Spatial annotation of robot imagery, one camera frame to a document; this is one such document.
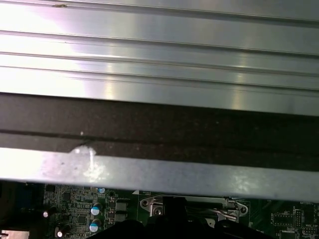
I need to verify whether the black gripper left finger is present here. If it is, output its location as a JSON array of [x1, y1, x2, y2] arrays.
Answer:
[[87, 196, 175, 239]]

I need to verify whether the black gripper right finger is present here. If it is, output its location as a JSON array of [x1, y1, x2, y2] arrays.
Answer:
[[174, 196, 273, 239]]

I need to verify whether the metal wire locking lever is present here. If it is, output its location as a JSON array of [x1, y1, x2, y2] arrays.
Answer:
[[185, 205, 239, 222]]

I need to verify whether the CPU socket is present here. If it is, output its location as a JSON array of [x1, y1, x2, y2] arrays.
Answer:
[[139, 195, 251, 224]]

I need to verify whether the green motherboard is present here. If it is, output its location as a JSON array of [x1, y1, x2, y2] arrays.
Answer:
[[24, 183, 319, 239]]

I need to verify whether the black and silver PC case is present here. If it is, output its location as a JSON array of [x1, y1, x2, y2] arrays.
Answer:
[[0, 91, 319, 239]]

